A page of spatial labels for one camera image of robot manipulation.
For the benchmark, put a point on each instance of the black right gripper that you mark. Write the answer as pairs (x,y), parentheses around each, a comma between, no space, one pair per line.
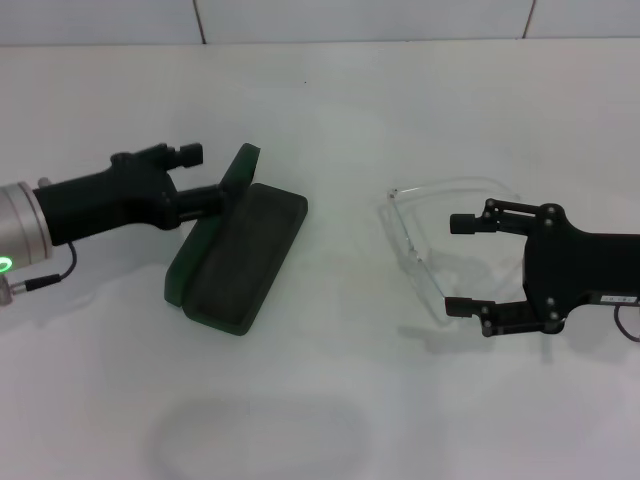
(575,270)

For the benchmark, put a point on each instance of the green glasses case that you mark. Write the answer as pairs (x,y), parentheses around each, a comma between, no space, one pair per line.
(240,250)

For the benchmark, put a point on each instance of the clear white glasses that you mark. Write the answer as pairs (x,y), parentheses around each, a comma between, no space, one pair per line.
(415,257)

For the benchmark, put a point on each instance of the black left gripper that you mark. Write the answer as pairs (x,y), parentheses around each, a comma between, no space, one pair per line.
(110,200)

